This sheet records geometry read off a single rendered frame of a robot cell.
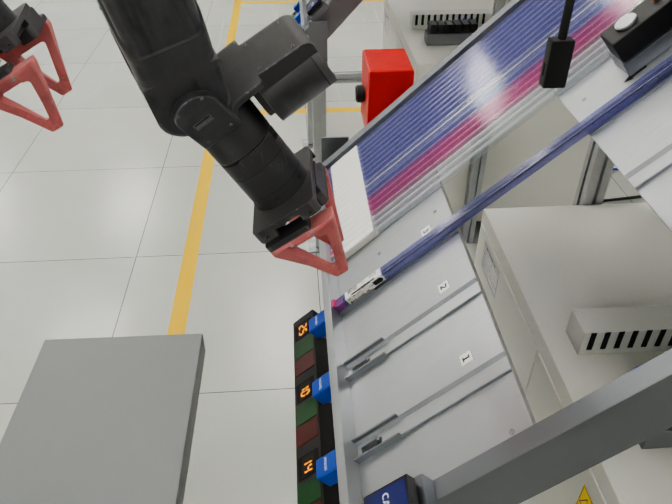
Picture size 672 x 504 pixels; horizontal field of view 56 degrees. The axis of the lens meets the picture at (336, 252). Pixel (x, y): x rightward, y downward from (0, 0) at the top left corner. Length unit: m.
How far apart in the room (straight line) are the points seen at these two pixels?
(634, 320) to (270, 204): 0.61
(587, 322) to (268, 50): 0.63
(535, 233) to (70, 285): 1.47
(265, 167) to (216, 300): 1.44
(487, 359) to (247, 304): 1.37
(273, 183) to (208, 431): 1.15
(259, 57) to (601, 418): 0.39
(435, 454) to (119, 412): 0.47
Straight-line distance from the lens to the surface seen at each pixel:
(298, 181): 0.56
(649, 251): 1.23
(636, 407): 0.55
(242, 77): 0.51
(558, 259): 1.15
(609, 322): 0.98
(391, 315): 0.76
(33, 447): 0.93
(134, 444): 0.89
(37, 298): 2.15
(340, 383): 0.74
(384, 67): 1.42
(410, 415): 0.66
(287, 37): 0.52
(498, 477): 0.58
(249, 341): 1.83
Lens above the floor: 1.29
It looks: 37 degrees down
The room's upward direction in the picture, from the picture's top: straight up
